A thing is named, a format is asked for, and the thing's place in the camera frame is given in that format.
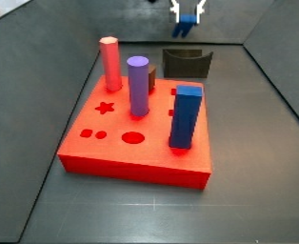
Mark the blue slotted square-circle block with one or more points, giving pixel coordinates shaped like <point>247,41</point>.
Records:
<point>187,22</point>

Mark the dark brown short peg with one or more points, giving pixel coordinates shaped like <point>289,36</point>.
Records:
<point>152,75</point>

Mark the pink hexagonal peg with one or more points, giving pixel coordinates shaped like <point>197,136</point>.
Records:
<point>111,62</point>

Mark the black curved regrasp stand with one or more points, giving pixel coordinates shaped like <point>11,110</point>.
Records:
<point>186,63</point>

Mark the purple cylinder peg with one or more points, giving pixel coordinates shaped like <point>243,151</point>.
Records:
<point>139,84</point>

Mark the red peg board fixture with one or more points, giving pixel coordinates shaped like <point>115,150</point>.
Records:
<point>111,143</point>

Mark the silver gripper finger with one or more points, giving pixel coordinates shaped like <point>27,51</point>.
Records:
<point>199,11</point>
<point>175,9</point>

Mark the blue square peg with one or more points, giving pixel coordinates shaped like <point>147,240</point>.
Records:
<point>187,108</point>

